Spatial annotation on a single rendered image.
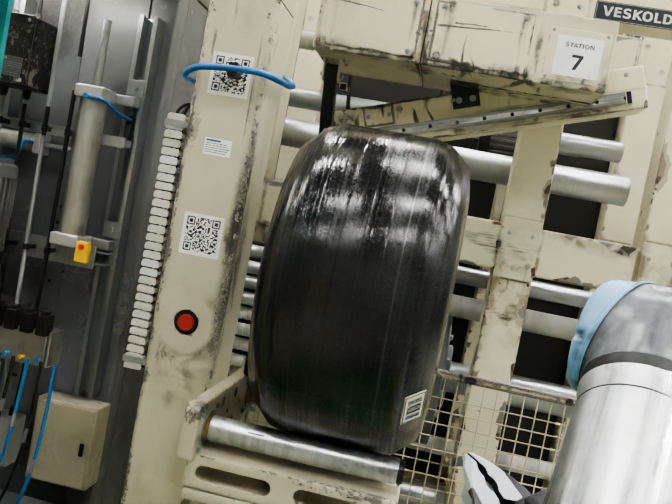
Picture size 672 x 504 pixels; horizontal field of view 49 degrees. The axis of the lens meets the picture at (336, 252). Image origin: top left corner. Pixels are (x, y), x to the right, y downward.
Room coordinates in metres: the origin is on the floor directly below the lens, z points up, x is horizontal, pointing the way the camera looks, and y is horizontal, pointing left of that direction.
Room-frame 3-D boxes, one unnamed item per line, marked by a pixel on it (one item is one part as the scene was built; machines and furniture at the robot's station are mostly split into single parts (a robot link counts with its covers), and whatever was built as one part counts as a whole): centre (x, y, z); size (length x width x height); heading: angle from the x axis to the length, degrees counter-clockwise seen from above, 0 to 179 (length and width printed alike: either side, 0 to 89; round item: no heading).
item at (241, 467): (1.25, 0.00, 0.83); 0.36 x 0.09 x 0.06; 82
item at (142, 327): (1.38, 0.32, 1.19); 0.05 x 0.04 x 0.48; 172
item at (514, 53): (1.66, -0.19, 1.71); 0.61 x 0.25 x 0.15; 82
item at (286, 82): (1.40, 0.23, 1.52); 0.19 x 0.19 x 0.06; 82
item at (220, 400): (1.41, 0.15, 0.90); 0.40 x 0.03 x 0.10; 172
